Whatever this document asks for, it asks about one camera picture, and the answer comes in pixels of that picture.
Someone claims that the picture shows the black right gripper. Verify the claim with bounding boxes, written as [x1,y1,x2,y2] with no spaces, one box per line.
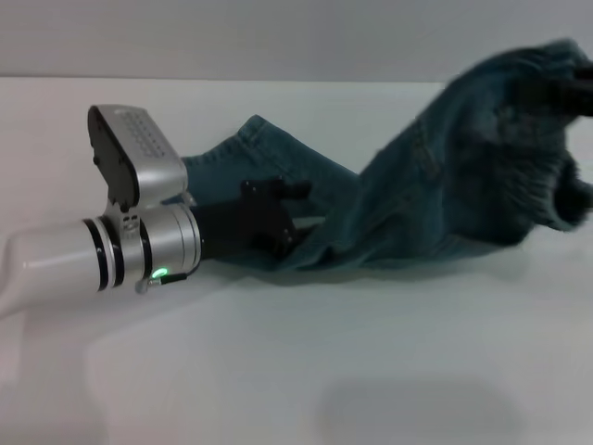
[572,65,593,117]

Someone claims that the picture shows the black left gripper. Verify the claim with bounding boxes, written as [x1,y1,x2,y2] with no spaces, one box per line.
[191,177,326,261]

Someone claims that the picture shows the blue denim shorts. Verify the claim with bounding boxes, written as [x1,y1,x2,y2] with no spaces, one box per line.
[179,38,593,273]

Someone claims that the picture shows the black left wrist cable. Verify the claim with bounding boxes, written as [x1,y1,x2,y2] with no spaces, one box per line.
[134,272,189,295]

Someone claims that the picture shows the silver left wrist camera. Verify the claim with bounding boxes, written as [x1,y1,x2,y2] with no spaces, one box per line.
[87,104,190,213]

